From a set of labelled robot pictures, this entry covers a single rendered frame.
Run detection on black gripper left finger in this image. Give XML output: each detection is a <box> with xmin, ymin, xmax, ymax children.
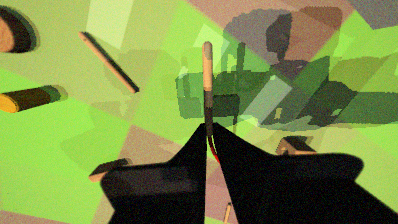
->
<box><xmin>100</xmin><ymin>123</ymin><xmax>207</xmax><ymax>224</ymax></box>

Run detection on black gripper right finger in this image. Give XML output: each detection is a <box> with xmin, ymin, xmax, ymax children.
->
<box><xmin>213</xmin><ymin>122</ymin><xmax>365</xmax><ymax>224</ymax></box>

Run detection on dark brown cylinder with yellow end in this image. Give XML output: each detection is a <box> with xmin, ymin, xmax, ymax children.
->
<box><xmin>0</xmin><ymin>88</ymin><xmax>51</xmax><ymax>113</ymax></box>

